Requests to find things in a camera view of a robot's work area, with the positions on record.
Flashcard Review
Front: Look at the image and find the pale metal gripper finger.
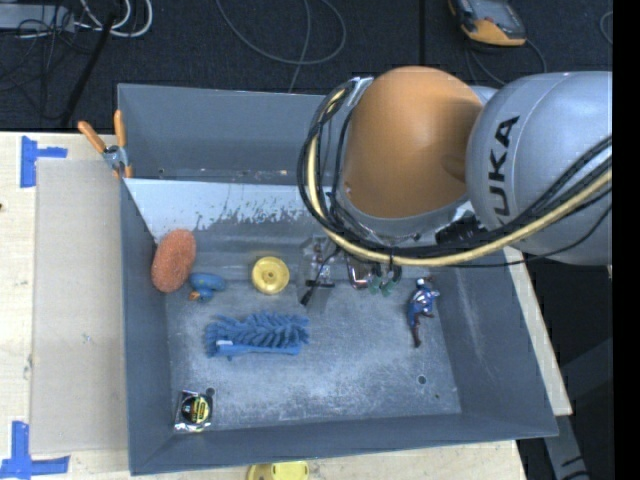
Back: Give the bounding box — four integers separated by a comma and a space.
302, 267, 337, 290
301, 237, 333, 270

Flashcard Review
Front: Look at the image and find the yellow plastic disc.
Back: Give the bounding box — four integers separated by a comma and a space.
250, 255, 292, 297

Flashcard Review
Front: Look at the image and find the blue and red action figure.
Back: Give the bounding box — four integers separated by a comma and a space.
405, 276, 442, 350

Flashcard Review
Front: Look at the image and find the blue bristle brush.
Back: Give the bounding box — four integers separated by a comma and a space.
203, 310, 312, 362

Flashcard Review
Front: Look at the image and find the grey metal bin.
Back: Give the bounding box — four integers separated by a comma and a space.
115, 82, 560, 477

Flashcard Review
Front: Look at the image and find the blue toy duck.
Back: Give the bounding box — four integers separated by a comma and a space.
187, 271, 228, 303

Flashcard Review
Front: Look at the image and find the orange-brown oval scrubber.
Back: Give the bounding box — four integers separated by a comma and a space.
150, 228, 198, 295

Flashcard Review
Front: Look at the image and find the black and yellow tape measure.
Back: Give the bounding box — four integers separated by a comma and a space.
173, 388, 216, 434

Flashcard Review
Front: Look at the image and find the pale cardboard board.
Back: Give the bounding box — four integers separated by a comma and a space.
28, 157, 131, 457

